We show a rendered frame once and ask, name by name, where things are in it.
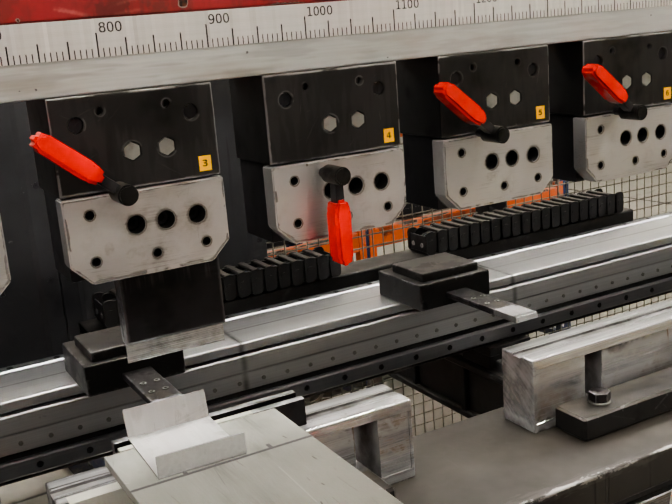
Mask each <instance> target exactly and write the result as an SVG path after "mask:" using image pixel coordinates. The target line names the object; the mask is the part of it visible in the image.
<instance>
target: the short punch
mask: <svg viewBox="0 0 672 504"><path fill-rule="evenodd" d="M114 284H115V291H116V298H117V305H118V312H119V319H120V326H121V334H122V339H123V342H124V343H125V345H126V352H127V359H128V363H132V362H136V361H140V360H144V359H148V358H152V357H157V356H161V355H165V354H169V353H173V352H177V351H181V350H185V349H189V348H193V347H197V346H201V345H205V344H209V343H213V342H217V341H221V340H224V330H223V323H225V321H226V320H225V311H224V302H223V293H222V284H221V275H220V266H219V257H218V255H217V257H216V258H215V259H214V260H213V261H209V262H204V263H199V264H194V265H190V266H185V267H180V268H175V269H170V270H165V271H160V272H155V273H150V274H145V275H140V276H135V277H131V278H126V279H121V280H116V281H114Z"/></svg>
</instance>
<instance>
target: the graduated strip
mask: <svg viewBox="0 0 672 504"><path fill-rule="evenodd" d="M668 5H672V0H347V1H333V2H319V3H305V4H291V5H277V6H263V7H249V8H235V9H221V10H207V11H193V12H179V13H165V14H151V15H137V16H123V17H109V18H95V19H81V20H67V21H53V22H39V23H25V24H11V25H0V66H7V65H18V64H29V63H40V62H51V61H62V60H73V59H84V58H95V57H106V56H117V55H128V54H140V53H151V52H162V51H173V50H184V49H195V48H206V47H217V46H228V45H239V44H250V43H261V42H272V41H283V40H294V39H305V38H316V37H327V36H338V35H349V34H360V33H371V32H382V31H393V30H404V29H415V28H426V27H437V26H448V25H459V24H470V23H481V22H492V21H503V20H514V19H525V18H536V17H547V16H558V15H569V14H580V13H591V12H602V11H613V10H624V9H635V8H646V7H657V6H668Z"/></svg>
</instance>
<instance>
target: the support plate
mask: <svg viewBox="0 0 672 504"><path fill-rule="evenodd" d="M218 425H219V426H220V427H221V428H222V429H223V430H224V431H225V432H226V433H227V434H228V435H229V436H230V435H234V434H237V433H241V432H244V433H245V442H246V451H247V454H250V453H254V452H257V451H260V450H263V449H266V448H269V447H267V446H266V444H270V445H272V446H276V445H279V444H283V443H286V442H289V441H292V440H295V439H299V438H302V437H305V436H308V435H310V434H309V433H307V432H306V431H305V430H303V429H302V428H300V427H299V426H298V425H296V424H295V423H294V422H292V421H291V420H290V419H288V418H287V417H286V416H284V415H283V414H282V413H280V412H279V411H277V410H276V409H275V408H273V409H269V410H266V411H262V412H259V413H255V414H252V415H248V416H245V417H242V418H238V419H235V420H231V421H228V422H224V423H221V424H218ZM247 454H245V455H247ZM104 460H105V466H106V467H107V469H108V470H109V471H110V473H111V474H112V475H113V477H114V478H115V479H116V481H117V482H118V483H119V485H120V486H121V487H122V489H123V490H124V492H125V493H126V494H127V496H128V497H129V498H130V500H131V501H132V502H133V504H403V503H402V502H400V501H399V500H398V499H396V498H395V497H394V496H392V495H391V494H390V493H388V492H387V491H386V490H384V489H383V488H382V487H380V486H379V485H377V484H376V483H375V482H373V481H372V480H371V479H369V478H368V477H367V476H365V475H364V474H363V473H361V472H360V471H359V470H357V469H356V468H354V467H353V466H352V465H350V464H349V463H348V462H346V461H345V460H344V459H342V458H341V457H340V456H338V455H337V454H336V453H334V452H333V451H332V450H330V449H329V448H327V447H326V446H325V445H323V444H322V443H321V442H319V441H318V440H317V439H315V438H314V437H313V436H312V437H309V438H305V439H302V440H299V441H296V442H293V443H289V444H286V445H283V446H280V447H277V448H273V449H270V450H267V451H264V452H261V453H257V454H254V455H251V456H248V457H245V458H241V459H238V460H235V461H232V462H229V463H225V464H222V465H219V466H216V467H213V468H209V469H206V470H203V471H200V472H196V473H193V474H190V475H187V476H184V477H180V478H177V479H174V480H171V481H168V482H164V483H161V484H158V485H155V486H152V487H148V488H145V489H142V490H139V491H136V492H132V493H131V492H130V491H131V490H134V489H138V488H141V487H144V486H147V485H151V484H154V483H157V482H160V481H163V480H167V479H170V478H173V477H176V476H180V475H183V473H180V474H177V475H174V476H170V477H167V478H164V479H160V480H159V479H158V478H157V477H156V475H155V474H154V473H153V471H152V470H151V469H150V468H149V466H148V465H147V464H146V462H145V461H144V460H143V458H142V457H141V456H140V454H139V453H138V452H137V450H136V449H131V450H128V451H124V452H121V453H118V454H114V455H111V456H107V457H105V458H104Z"/></svg>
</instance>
